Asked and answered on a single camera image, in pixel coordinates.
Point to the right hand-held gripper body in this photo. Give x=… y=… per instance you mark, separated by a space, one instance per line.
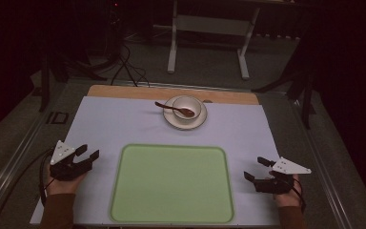
x=279 y=178

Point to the black tripod stand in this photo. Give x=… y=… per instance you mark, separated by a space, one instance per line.
x=298 y=82

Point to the brown wooden spoon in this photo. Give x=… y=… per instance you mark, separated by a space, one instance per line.
x=175 y=109

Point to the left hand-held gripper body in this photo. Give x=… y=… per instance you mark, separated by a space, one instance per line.
x=64 y=165

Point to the white cup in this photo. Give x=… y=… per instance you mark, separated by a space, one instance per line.
x=187 y=109

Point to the white metal table frame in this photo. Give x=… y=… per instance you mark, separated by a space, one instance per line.
x=209 y=31

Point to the person's right hand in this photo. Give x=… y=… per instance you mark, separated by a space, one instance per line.
x=288 y=194

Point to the white table mat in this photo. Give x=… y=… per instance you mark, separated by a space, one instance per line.
x=108 y=127

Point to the person's left hand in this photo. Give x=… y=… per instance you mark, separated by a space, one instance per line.
x=64 y=184

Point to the white saucer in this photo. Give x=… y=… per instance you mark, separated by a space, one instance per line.
x=185 y=122

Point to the green tray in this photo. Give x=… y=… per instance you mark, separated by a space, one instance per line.
x=171 y=184

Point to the black metal stand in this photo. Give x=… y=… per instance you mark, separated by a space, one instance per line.
x=46 y=79

